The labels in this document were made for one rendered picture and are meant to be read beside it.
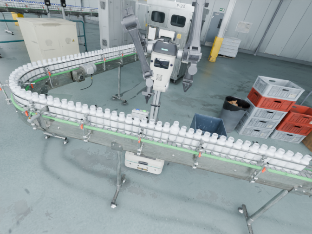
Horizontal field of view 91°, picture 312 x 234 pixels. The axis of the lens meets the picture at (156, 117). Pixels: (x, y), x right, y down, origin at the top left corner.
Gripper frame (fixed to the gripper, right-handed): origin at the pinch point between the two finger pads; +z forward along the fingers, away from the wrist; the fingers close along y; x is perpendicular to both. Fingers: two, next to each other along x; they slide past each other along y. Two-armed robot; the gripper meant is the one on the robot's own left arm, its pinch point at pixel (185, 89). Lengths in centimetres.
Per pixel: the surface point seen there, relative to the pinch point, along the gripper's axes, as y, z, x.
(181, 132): -16.5, 27.1, -4.9
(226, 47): 899, 78, -230
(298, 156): -16, 25, -87
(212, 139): -16.3, 27.5, -28.0
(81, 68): 83, 37, 138
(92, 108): -17, 24, 65
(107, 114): -17, 26, 53
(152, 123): -16.5, 25.4, 18.1
